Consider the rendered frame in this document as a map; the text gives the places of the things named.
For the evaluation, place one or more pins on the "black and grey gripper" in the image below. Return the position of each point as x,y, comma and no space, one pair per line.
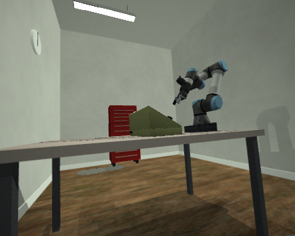
184,89

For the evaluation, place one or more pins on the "olive green control console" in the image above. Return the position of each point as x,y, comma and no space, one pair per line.
148,122

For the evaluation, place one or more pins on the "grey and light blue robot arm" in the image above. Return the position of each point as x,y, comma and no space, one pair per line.
213,101

